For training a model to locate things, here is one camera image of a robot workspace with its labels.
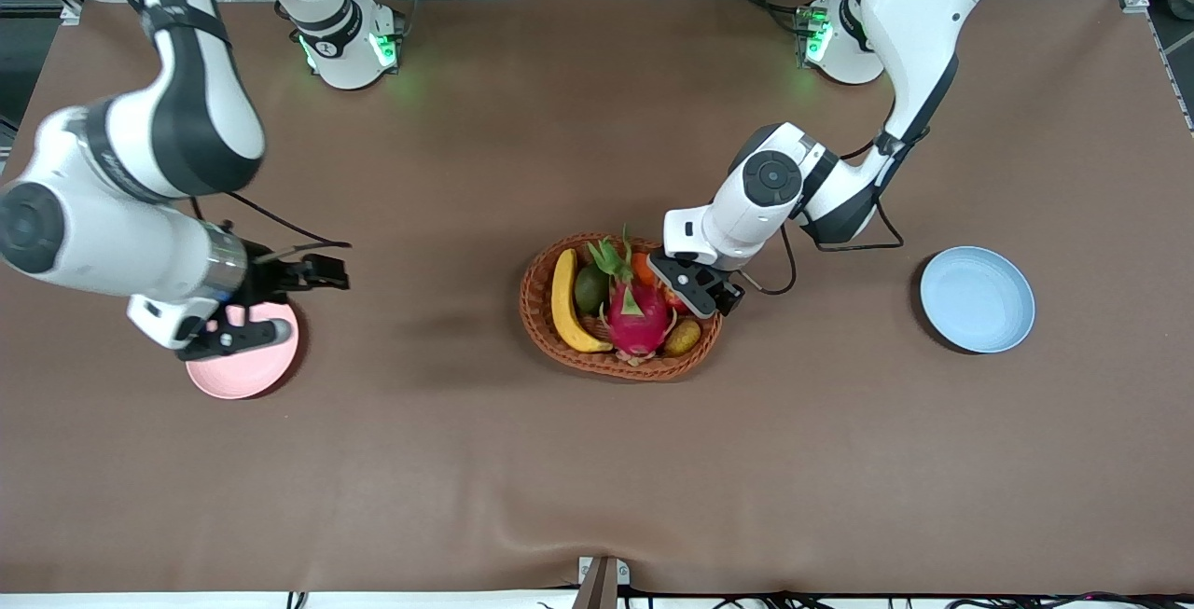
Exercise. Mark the blue plate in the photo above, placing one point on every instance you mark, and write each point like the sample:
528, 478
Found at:
977, 299

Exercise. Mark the red apple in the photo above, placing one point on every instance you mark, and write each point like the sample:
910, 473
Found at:
673, 299

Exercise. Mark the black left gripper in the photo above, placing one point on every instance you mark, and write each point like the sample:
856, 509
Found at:
730, 295

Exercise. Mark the orange fruit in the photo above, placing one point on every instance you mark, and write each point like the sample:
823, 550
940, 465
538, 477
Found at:
642, 271

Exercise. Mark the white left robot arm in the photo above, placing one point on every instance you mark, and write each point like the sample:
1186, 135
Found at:
923, 3

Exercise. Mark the green avocado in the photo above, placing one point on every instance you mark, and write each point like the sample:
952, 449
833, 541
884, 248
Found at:
590, 292

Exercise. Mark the brown kiwi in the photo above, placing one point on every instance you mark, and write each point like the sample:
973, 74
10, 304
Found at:
683, 339

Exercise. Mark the brown table cover sheet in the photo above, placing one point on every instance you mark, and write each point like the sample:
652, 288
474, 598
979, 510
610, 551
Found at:
466, 460

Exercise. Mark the yellow banana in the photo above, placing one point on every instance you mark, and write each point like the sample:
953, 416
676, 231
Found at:
562, 306

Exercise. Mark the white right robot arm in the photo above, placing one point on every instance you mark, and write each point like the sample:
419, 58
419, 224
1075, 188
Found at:
187, 105

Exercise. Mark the grey metal camera mount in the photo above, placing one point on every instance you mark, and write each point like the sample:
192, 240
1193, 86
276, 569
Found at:
602, 586

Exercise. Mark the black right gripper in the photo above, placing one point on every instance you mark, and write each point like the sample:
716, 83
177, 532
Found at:
264, 279

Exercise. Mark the pink dragon fruit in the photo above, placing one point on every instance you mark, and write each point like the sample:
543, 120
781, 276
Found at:
639, 320

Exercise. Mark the pink plate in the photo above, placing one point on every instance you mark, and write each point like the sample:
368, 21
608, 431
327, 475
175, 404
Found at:
242, 376

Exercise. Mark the brown wicker basket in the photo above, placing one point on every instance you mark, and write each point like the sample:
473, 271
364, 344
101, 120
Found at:
546, 334

